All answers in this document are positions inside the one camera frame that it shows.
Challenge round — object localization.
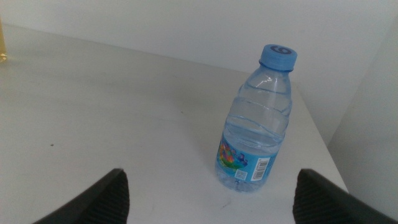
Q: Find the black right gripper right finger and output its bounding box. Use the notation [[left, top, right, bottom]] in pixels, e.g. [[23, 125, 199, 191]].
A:
[[292, 168, 398, 224]]

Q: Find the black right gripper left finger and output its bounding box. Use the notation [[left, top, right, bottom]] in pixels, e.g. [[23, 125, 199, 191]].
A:
[[32, 168, 130, 224]]

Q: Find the blue-capped water bottle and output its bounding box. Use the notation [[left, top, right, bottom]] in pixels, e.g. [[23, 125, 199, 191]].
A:
[[214, 44, 298, 194]]

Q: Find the yellow tea bottle green label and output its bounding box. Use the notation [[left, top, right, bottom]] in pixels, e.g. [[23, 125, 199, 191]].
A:
[[0, 18, 7, 63]]

